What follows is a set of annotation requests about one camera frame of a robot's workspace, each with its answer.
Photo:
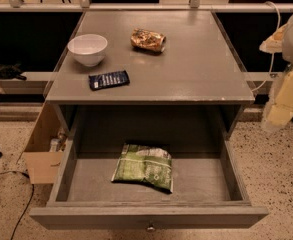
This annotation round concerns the black object on ledge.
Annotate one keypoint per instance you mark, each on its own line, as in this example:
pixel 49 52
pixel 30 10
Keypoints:
pixel 8 71

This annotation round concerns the grey wooden cabinet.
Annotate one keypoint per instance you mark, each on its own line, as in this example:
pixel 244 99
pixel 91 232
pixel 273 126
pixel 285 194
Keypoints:
pixel 196 67

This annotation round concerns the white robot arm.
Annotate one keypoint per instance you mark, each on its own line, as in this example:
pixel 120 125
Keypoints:
pixel 287 44

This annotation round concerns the white ceramic bowl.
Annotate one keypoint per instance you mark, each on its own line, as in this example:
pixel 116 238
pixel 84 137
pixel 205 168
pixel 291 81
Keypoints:
pixel 88 49

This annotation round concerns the open grey top drawer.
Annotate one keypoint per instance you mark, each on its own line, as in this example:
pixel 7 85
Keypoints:
pixel 207 192

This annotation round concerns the crushed orange soda can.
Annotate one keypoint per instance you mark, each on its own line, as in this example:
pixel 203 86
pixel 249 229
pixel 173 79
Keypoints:
pixel 148 40

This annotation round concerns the dark blue snack packet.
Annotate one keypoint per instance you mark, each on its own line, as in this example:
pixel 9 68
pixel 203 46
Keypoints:
pixel 108 80

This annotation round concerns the cardboard box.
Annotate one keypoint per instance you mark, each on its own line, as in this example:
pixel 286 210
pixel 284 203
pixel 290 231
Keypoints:
pixel 44 149

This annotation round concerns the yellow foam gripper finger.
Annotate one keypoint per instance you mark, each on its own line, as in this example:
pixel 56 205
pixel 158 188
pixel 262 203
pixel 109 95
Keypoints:
pixel 278 111
pixel 273 44

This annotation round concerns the green jalapeno chip bag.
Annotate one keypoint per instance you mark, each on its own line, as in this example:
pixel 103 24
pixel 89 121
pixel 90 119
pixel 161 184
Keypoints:
pixel 145 165

